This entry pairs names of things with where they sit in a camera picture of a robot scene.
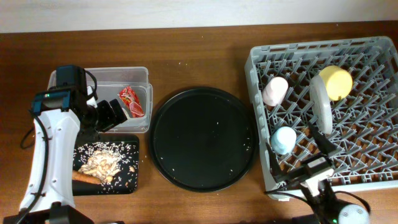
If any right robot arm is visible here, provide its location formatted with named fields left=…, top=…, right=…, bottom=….
left=264, top=123, right=371, bottom=224

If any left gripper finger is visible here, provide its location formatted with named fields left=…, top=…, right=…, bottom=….
left=96, top=100, right=116, bottom=131
left=109, top=99, right=127, bottom=124

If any yellow bowl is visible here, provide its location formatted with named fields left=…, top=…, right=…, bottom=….
left=319, top=65, right=353, bottom=101

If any grey dishwasher rack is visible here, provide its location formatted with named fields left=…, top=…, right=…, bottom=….
left=244, top=36, right=397, bottom=192

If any black round tray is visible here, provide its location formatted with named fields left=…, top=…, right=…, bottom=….
left=148, top=87, right=259, bottom=192

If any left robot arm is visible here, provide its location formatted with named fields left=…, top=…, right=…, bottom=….
left=3, top=65, right=127, bottom=223

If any blue cup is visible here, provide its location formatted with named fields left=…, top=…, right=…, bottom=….
left=271, top=126, right=297, bottom=155

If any food scraps pile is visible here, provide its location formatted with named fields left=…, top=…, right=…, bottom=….
left=78, top=151, right=122, bottom=183

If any pink cup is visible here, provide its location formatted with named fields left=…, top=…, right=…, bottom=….
left=262, top=77, right=289, bottom=106

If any black rectangular tray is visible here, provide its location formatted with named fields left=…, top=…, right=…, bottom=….
left=72, top=134, right=139, bottom=196

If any orange carrot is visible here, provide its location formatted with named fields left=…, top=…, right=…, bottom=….
left=72, top=170, right=101, bottom=184

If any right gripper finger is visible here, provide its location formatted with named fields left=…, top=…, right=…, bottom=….
left=308, top=123, right=338, bottom=157
left=266, top=143, right=284, bottom=183

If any clear plastic storage bin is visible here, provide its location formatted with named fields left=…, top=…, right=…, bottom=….
left=48, top=66, right=154, bottom=134

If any light grey plate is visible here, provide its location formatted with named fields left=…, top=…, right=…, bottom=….
left=310, top=75, right=333, bottom=134

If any red snack wrapper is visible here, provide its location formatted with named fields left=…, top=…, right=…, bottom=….
left=118, top=86, right=144, bottom=118

